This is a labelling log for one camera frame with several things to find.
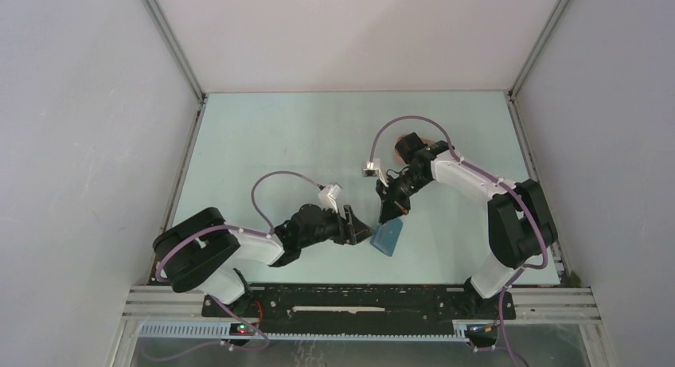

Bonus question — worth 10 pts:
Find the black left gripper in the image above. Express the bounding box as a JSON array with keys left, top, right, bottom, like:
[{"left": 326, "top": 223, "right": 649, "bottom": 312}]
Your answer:
[{"left": 298, "top": 203, "right": 374, "bottom": 248}]

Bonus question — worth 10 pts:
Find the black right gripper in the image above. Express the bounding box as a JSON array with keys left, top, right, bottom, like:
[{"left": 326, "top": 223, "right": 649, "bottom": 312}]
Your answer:
[{"left": 376, "top": 169, "right": 431, "bottom": 224}]

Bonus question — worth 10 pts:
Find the blue card holder wallet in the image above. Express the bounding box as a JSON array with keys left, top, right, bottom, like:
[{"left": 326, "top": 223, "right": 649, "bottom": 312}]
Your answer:
[{"left": 369, "top": 218, "right": 404, "bottom": 257}]

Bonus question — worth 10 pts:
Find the pink oval tray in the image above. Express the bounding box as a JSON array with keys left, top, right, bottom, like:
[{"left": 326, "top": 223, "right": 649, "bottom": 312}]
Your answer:
[{"left": 395, "top": 133, "right": 449, "bottom": 164}]

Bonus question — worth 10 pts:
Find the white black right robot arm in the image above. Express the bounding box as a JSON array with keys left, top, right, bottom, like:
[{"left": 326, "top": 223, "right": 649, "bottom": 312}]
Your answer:
[{"left": 376, "top": 133, "right": 558, "bottom": 318}]

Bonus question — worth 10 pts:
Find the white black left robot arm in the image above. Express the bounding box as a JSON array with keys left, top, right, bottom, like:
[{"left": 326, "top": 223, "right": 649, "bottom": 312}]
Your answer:
[{"left": 152, "top": 204, "right": 374, "bottom": 317}]

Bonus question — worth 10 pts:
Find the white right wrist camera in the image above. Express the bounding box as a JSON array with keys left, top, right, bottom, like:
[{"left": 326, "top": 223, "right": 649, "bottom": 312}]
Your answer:
[{"left": 361, "top": 158, "right": 388, "bottom": 187}]

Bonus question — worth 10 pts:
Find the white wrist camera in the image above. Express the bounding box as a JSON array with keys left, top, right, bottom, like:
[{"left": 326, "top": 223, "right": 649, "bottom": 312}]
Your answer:
[
  {"left": 361, "top": 158, "right": 388, "bottom": 187},
  {"left": 318, "top": 183, "right": 342, "bottom": 213}
]

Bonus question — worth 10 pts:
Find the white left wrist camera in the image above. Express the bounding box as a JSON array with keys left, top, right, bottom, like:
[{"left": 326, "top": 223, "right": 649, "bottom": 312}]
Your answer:
[{"left": 318, "top": 183, "right": 342, "bottom": 213}]

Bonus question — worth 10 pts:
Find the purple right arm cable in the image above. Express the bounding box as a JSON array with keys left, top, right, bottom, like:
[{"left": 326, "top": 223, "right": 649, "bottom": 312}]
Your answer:
[{"left": 368, "top": 115, "right": 551, "bottom": 367}]

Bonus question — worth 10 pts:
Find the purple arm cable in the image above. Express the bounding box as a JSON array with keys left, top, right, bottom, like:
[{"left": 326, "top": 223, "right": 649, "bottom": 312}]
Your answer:
[
  {"left": 368, "top": 115, "right": 551, "bottom": 367},
  {"left": 154, "top": 170, "right": 324, "bottom": 284}
]

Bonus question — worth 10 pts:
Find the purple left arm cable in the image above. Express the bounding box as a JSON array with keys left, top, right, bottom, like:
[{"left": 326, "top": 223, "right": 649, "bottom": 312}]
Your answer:
[{"left": 154, "top": 170, "right": 324, "bottom": 284}]

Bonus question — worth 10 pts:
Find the aluminium frame rail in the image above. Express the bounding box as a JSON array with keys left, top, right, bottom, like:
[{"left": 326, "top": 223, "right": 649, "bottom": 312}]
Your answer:
[{"left": 122, "top": 286, "right": 602, "bottom": 325}]

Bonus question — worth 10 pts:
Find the blue-white cable duct strip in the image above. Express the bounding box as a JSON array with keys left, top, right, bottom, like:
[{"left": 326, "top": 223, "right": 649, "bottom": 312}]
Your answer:
[{"left": 139, "top": 321, "right": 468, "bottom": 342}]

